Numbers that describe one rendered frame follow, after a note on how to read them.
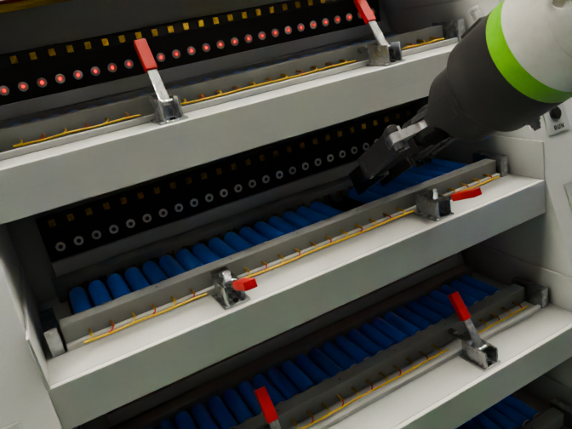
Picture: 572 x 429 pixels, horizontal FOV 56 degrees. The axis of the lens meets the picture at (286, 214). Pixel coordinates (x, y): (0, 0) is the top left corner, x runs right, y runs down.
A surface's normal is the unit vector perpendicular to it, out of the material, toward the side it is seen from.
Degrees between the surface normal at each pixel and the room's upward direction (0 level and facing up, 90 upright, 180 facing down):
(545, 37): 104
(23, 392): 90
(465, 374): 18
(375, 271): 108
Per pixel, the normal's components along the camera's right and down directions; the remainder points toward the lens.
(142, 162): 0.46, 0.22
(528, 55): -0.74, 0.55
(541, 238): -0.87, 0.32
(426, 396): -0.18, -0.92
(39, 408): 0.38, -0.07
